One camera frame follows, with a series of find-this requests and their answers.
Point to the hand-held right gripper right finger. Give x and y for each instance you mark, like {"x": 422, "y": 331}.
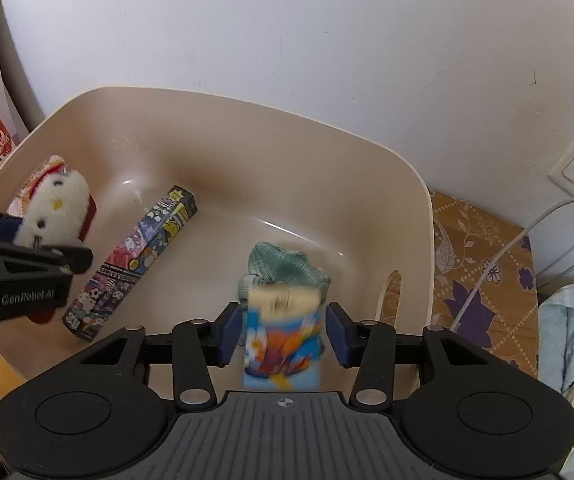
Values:
{"x": 339, "y": 336}

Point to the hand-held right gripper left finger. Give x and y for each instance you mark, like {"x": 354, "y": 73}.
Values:
{"x": 230, "y": 334}

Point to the blue cartoon snack packet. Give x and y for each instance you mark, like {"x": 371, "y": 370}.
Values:
{"x": 282, "y": 342}

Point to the white plush toy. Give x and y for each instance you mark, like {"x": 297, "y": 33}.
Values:
{"x": 59, "y": 200}

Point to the beige plastic basin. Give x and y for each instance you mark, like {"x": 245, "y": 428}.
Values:
{"x": 267, "y": 160}

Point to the green checked cloth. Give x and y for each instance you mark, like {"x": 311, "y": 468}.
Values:
{"x": 277, "y": 265}

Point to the long cartoon patterned box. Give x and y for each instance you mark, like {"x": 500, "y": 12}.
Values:
{"x": 137, "y": 255}

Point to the brown floral tablecloth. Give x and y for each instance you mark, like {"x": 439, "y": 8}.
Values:
{"x": 467, "y": 240}

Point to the light blue cloth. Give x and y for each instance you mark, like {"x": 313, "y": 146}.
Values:
{"x": 567, "y": 330}

